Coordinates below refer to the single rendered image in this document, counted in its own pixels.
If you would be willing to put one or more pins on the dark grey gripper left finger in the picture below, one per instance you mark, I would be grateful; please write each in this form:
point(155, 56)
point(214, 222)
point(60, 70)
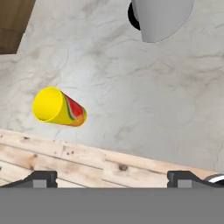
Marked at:
point(43, 176)

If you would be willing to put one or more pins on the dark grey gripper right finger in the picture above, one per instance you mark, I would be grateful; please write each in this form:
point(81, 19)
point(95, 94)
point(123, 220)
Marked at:
point(180, 176)

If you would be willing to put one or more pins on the yellow cup with watermelon print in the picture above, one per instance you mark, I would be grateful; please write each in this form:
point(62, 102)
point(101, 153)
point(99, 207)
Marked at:
point(54, 108)

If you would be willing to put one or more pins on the brown wooden cupboard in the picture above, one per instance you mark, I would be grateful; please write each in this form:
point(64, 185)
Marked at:
point(13, 23)

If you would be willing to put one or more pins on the white and black round object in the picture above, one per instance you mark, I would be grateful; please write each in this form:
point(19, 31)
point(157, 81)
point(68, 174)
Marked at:
point(163, 17)

